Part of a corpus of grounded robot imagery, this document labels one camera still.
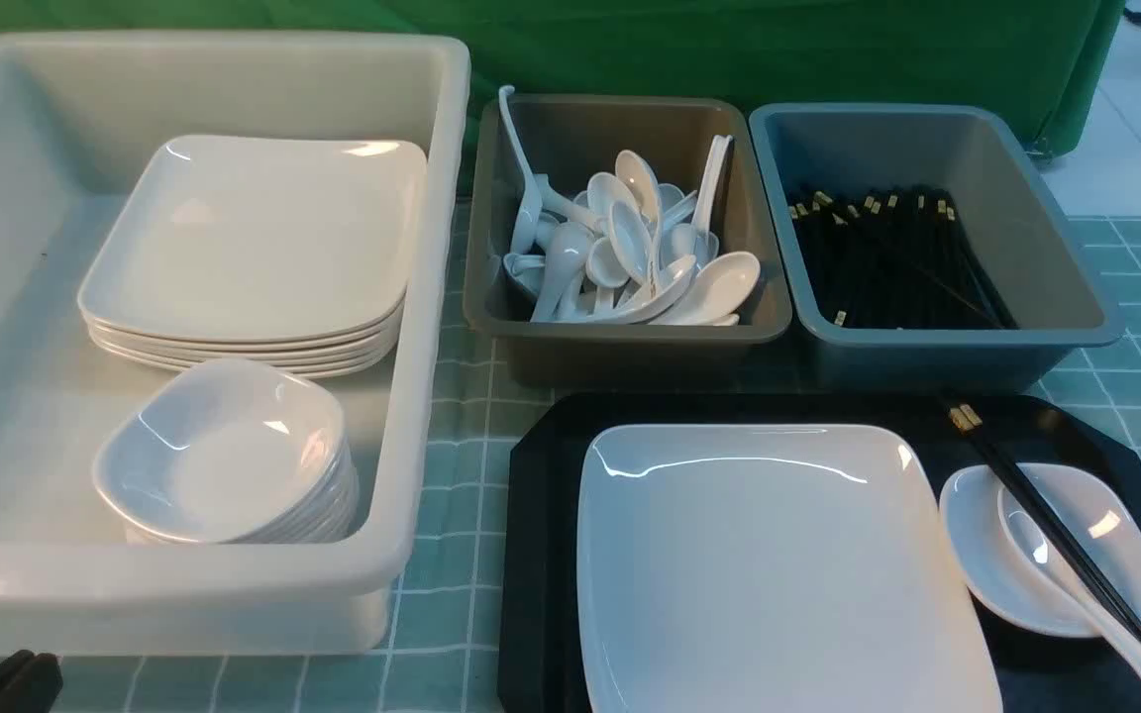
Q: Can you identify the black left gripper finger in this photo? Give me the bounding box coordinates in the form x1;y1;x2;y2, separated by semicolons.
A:
0;650;63;712

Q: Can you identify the large white rice plate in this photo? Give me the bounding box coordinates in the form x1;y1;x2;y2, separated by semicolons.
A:
575;424;1002;712

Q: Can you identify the small white sauce bowl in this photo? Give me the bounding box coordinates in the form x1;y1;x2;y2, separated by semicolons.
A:
938;463;1141;640

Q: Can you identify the white soup spoon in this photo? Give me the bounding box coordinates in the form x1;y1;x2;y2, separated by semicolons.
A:
997;484;1141;680

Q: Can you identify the black chopstick pair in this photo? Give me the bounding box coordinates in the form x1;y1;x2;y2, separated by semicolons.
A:
937;394;1141;637

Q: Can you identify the stack of small white bowls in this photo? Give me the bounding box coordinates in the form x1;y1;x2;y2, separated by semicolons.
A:
91;359;361;546

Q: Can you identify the green checkered tablecloth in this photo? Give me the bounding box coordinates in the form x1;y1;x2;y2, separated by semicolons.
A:
0;204;1141;712

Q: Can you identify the stack of white square plates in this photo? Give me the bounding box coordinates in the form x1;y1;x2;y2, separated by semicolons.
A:
76;135;429;379

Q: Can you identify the large white plastic tub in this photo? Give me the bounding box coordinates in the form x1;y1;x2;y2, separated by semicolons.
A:
0;29;470;658

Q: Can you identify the pile of white spoons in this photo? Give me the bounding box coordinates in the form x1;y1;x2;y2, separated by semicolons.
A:
497;86;764;329

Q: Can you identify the grey spoon bin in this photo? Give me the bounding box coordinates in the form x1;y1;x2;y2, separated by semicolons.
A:
462;94;793;389

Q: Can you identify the pile of black chopsticks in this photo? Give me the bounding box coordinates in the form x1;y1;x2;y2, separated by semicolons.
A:
787;183;1018;331

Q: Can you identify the blue-grey chopstick bin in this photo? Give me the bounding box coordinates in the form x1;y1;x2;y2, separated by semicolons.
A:
748;103;1123;392

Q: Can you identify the green backdrop cloth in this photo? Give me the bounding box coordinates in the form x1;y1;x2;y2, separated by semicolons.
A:
0;1;1120;197

